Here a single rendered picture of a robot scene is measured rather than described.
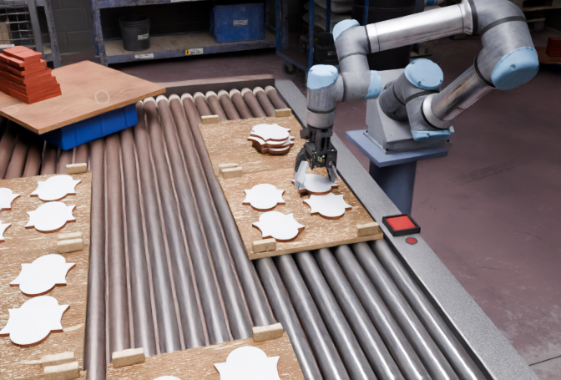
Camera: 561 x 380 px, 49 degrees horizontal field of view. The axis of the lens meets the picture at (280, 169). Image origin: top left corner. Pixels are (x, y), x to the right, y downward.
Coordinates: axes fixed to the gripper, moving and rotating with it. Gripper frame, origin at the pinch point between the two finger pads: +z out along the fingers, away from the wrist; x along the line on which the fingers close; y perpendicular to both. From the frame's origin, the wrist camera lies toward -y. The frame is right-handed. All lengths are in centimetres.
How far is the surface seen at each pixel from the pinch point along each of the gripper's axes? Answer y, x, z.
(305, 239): 24.4, -10.2, 0.5
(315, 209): 13.1, -4.1, -0.2
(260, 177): -10.4, -13.4, 2.1
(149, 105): -82, -40, 7
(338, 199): 9.7, 3.8, 0.0
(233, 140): -38.1, -15.8, 3.3
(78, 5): -486, -78, 70
